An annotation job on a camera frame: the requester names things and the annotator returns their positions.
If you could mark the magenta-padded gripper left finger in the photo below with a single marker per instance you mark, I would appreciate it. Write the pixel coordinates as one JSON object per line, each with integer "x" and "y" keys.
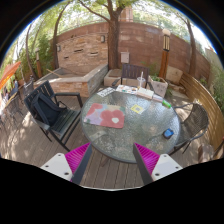
{"x": 77, "y": 156}

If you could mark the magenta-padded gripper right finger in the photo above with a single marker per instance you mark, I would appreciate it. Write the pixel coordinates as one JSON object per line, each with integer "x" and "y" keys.
{"x": 148, "y": 157}

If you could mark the blue computer mouse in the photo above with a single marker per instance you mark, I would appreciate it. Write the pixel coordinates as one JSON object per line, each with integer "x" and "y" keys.
{"x": 168, "y": 133}

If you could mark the red pink floral mouse pad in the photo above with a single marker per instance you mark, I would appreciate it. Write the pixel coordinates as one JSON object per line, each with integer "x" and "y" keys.
{"x": 105, "y": 116}

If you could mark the black slatted armchair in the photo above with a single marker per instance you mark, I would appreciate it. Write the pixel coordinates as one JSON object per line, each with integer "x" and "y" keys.
{"x": 65, "y": 125}

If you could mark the yellow square card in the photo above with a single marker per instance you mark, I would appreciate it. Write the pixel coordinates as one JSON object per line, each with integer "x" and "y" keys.
{"x": 137, "y": 109}

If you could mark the black backpack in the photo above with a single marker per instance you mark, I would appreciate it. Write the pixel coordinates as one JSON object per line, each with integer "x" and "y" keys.
{"x": 46, "y": 110}

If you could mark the green bottle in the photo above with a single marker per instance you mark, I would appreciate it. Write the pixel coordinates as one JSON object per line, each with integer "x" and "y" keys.
{"x": 166, "y": 104}

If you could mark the dark wicker armchair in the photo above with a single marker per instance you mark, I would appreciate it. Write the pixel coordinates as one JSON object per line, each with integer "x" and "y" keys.
{"x": 195, "y": 121}

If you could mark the thin pale book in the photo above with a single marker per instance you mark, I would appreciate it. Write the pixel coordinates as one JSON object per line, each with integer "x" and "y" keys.
{"x": 157, "y": 98}

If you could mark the white lettered plate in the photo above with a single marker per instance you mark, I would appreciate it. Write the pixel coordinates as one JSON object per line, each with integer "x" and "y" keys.
{"x": 105, "y": 92}

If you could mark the stone planter box with plants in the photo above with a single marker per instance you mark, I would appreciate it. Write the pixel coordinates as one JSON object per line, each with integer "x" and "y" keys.
{"x": 159, "y": 87}

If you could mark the colourful printed sheet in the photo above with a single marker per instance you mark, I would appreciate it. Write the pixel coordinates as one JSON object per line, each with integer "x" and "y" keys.
{"x": 126, "y": 89}

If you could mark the stone raised bed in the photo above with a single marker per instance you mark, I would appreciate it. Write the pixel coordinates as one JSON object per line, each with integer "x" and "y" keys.
{"x": 76, "y": 83}

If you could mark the clear plastic cup with straw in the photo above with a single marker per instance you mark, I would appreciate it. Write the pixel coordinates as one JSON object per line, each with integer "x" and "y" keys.
{"x": 141, "y": 82}

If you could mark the curved wooden slat fence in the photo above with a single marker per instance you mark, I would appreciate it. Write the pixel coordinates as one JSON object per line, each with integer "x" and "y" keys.
{"x": 203, "y": 96}

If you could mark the beige stone block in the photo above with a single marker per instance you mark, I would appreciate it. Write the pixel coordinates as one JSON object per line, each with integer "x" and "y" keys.
{"x": 111, "y": 78}

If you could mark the leaning stone slab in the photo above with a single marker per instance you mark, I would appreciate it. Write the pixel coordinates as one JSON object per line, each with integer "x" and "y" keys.
{"x": 174, "y": 75}

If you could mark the dark wooden slatted chair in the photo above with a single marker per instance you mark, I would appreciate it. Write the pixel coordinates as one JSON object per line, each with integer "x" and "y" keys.
{"x": 133, "y": 71}

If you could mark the orange parasol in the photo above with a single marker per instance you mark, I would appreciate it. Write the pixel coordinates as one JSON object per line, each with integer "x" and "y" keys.
{"x": 8, "y": 73}

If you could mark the slender leaning tree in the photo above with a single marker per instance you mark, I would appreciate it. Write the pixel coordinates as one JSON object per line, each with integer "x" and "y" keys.
{"x": 192, "y": 50}

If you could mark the large tree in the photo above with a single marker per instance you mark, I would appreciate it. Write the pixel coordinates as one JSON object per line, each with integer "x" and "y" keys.
{"x": 113, "y": 40}

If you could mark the wooden lamp post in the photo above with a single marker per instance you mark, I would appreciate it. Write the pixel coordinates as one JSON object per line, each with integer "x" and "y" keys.
{"x": 164, "y": 56}

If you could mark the white wall box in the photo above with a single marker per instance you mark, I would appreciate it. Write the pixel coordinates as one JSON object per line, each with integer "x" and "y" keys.
{"x": 124, "y": 57}

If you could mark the wall lamp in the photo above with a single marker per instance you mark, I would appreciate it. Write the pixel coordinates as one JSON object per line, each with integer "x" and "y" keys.
{"x": 58, "y": 48}
{"x": 102, "y": 38}

